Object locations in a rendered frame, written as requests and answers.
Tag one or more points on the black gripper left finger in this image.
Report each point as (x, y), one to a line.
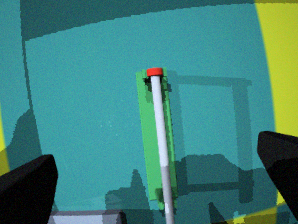
(27, 192)

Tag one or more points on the grey rod with red cap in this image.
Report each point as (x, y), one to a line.
(162, 142)

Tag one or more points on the green flat plate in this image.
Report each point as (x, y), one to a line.
(149, 135)

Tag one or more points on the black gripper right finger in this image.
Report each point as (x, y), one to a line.
(279, 154)

